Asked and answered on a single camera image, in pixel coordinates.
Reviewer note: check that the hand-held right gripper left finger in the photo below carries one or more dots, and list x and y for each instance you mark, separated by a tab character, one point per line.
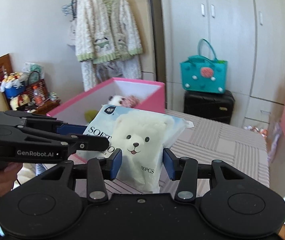
116	163

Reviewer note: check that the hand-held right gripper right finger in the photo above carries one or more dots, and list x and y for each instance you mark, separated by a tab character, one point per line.
168	165

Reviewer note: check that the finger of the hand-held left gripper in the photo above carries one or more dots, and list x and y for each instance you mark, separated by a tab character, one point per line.
92	142
70	130

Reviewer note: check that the green plush ball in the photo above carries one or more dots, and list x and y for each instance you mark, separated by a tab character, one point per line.
91	116

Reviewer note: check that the bear print tissue pack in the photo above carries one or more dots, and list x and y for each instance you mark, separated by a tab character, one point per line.
137	135

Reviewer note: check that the panda plush toy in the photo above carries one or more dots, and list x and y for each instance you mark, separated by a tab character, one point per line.
116	100

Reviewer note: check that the floral pink cloth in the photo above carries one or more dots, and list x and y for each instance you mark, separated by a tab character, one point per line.
131	101

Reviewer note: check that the pink storage box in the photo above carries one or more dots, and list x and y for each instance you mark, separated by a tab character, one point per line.
155	100

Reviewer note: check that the person's left hand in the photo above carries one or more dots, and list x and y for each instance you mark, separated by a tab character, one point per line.
5	177

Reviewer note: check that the wooden nightstand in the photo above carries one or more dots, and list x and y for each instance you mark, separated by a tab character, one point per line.
50	106

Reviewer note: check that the striped tablecloth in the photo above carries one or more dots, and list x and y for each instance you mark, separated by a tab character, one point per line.
220	150

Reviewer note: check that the blue wrapped flower bouquet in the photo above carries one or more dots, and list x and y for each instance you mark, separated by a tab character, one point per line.
12	87

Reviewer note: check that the black suitcase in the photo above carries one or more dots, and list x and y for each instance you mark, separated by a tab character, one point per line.
207	107

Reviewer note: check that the white fluffy pajama pants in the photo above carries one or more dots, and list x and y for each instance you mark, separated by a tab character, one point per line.
130	67

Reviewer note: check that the pack of small bottles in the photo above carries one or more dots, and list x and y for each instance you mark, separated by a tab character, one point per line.
255	130

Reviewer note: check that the white canvas tote bag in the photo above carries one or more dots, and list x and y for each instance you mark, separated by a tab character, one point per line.
72	36

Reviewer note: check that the teal tote bag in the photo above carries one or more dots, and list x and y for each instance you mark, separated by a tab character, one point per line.
195	67

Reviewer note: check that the white plastic bag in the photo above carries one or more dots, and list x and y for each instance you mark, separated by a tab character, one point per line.
273	142

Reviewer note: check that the white fluffy cardigan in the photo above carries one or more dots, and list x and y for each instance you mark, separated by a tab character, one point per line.
107	25

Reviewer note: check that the beige tall cabinet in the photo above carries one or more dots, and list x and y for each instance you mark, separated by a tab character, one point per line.
150	30

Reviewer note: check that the grey wardrobe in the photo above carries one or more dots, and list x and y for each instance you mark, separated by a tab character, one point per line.
232	55

